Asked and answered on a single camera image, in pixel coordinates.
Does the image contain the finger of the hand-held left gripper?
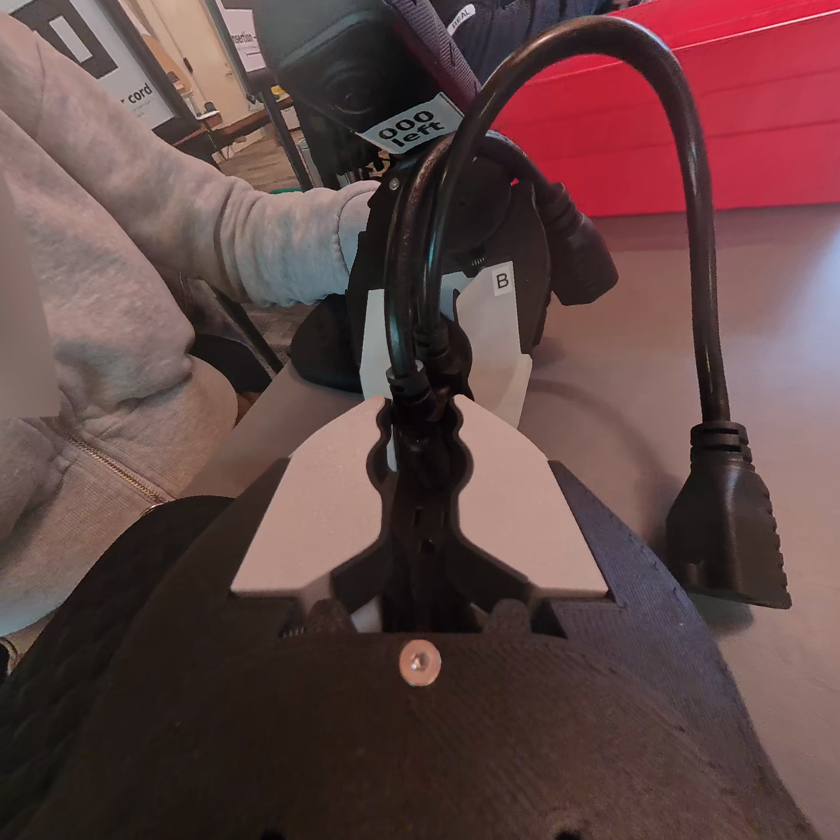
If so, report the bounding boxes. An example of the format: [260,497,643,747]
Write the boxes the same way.
[451,261,532,429]
[358,287,403,403]

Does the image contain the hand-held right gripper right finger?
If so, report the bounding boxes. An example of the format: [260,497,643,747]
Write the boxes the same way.
[451,395,609,599]

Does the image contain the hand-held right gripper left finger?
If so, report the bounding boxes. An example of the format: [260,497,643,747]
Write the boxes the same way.
[230,395,396,599]

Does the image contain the black power strip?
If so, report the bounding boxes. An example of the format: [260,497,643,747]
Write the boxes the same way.
[388,482,460,632]

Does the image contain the short black extension cord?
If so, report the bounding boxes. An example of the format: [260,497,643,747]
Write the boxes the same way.
[382,131,619,421]

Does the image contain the long black extension cord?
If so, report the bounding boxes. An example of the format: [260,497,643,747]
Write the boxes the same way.
[410,14,793,611]

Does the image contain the person's left forearm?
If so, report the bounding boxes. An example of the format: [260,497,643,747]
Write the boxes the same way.
[98,98,380,312]

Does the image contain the black ribbed oval object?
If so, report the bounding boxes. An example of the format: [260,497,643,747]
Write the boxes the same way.
[289,301,370,396]

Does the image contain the wooden table with black legs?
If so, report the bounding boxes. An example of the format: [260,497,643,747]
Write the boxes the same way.
[169,85,317,193]

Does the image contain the small white sign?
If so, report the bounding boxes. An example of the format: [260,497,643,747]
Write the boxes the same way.
[215,0,271,74]

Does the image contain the white sign with black print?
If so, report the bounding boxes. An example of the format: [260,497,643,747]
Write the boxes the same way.
[0,0,179,140]

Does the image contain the person's gray hoodie torso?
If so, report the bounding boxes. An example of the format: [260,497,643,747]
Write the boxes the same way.
[0,13,240,634]

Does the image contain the large red plastic crate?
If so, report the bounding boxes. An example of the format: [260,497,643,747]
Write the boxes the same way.
[491,0,840,219]

